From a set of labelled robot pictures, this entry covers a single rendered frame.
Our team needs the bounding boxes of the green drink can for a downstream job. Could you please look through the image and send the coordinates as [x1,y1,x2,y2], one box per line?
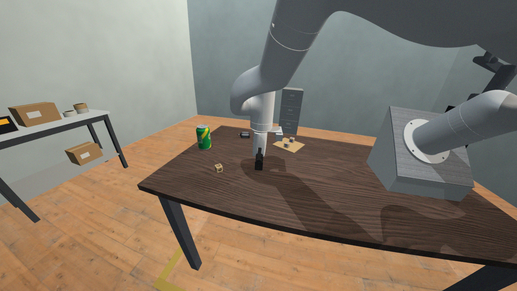
[196,124,211,150]

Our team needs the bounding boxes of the tan square mat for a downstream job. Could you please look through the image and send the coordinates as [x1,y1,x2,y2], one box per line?
[272,138,305,153]

